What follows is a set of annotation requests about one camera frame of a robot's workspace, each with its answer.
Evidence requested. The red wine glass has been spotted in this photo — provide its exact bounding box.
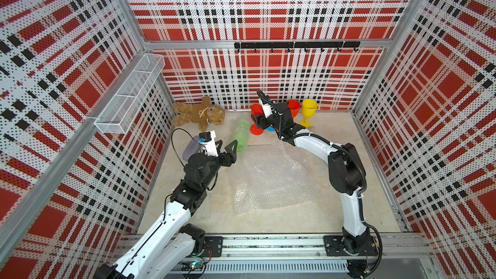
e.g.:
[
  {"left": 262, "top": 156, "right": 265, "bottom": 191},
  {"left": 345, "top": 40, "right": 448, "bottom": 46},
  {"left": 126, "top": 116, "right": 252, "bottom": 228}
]
[{"left": 288, "top": 99, "right": 301, "bottom": 118}]

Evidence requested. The pink red glass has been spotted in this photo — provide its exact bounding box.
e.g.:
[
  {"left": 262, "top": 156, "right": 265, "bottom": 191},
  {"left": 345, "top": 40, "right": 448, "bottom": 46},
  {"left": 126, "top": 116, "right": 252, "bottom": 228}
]
[{"left": 250, "top": 104, "right": 264, "bottom": 136}]

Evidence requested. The yellow glass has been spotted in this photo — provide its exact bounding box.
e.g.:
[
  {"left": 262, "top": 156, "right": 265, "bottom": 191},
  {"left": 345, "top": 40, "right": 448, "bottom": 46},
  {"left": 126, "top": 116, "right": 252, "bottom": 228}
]
[{"left": 299, "top": 99, "right": 318, "bottom": 129}]

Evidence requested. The bright green glass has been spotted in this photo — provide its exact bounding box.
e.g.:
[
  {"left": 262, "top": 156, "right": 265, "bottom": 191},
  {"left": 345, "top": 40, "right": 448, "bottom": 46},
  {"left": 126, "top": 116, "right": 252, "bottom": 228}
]
[{"left": 233, "top": 120, "right": 251, "bottom": 153}]

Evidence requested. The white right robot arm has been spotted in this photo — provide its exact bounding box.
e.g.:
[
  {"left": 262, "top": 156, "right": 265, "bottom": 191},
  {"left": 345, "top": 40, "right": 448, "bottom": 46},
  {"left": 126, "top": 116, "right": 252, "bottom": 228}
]
[{"left": 251, "top": 99, "right": 382, "bottom": 258}]

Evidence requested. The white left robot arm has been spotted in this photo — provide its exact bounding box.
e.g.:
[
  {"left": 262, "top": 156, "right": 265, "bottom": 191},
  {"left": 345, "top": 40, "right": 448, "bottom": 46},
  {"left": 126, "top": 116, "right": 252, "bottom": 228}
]
[{"left": 94, "top": 133, "right": 238, "bottom": 278}]

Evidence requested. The wrapped pale green glass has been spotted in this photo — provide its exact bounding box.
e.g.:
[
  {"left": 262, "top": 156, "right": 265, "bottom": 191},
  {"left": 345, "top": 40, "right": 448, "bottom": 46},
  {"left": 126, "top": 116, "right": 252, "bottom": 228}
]
[{"left": 192, "top": 196, "right": 212, "bottom": 222}]

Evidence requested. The brown teddy bear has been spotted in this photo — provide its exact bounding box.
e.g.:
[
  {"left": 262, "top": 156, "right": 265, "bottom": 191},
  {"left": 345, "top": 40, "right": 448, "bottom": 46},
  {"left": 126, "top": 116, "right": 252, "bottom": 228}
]
[{"left": 173, "top": 96, "right": 226, "bottom": 132}]

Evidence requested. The green circuit board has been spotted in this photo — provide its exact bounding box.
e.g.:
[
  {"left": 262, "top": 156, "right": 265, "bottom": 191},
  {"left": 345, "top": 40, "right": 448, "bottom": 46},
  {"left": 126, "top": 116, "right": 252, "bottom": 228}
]
[{"left": 180, "top": 260, "right": 205, "bottom": 273}]

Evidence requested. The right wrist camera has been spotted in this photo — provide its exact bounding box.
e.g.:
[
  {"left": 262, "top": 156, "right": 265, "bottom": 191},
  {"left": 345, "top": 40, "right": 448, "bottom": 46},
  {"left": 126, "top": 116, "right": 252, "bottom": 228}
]
[{"left": 259, "top": 99, "right": 273, "bottom": 118}]

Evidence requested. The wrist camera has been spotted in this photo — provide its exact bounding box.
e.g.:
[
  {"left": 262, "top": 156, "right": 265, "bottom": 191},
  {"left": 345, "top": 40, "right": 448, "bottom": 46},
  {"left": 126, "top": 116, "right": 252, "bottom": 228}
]
[
  {"left": 259, "top": 99, "right": 273, "bottom": 118},
  {"left": 198, "top": 130, "right": 218, "bottom": 157}
]

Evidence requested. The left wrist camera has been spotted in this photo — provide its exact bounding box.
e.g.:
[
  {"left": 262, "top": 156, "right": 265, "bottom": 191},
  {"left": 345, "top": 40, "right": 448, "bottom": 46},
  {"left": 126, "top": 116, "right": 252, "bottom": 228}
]
[{"left": 198, "top": 130, "right": 218, "bottom": 157}]

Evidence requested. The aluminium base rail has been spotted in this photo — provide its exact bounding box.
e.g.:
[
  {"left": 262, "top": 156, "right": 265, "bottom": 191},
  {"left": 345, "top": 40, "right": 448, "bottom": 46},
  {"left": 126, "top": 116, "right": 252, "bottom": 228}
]
[{"left": 204, "top": 232, "right": 433, "bottom": 260}]

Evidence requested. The black wall hook rail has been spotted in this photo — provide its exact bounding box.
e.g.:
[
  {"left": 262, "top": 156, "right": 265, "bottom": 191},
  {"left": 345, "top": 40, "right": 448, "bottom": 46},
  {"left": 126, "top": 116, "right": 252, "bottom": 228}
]
[{"left": 234, "top": 41, "right": 361, "bottom": 50}]

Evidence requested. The white wire mesh shelf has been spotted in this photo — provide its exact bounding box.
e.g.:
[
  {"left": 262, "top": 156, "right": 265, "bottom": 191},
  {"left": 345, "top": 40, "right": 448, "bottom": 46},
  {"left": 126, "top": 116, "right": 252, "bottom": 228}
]
[{"left": 95, "top": 54, "right": 165, "bottom": 134}]

